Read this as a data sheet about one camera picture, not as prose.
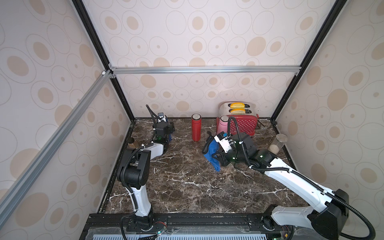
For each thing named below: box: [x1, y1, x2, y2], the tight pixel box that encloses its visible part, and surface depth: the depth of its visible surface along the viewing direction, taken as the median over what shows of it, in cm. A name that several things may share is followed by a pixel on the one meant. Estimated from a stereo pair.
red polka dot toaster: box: [216, 101, 259, 136], surface depth 102 cm
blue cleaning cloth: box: [203, 139, 221, 172], surface depth 74 cm
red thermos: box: [191, 113, 202, 142], surface depth 98 cm
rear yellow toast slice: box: [229, 102, 246, 109], surface depth 102 cm
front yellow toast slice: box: [230, 108, 246, 115], surface depth 99 cm
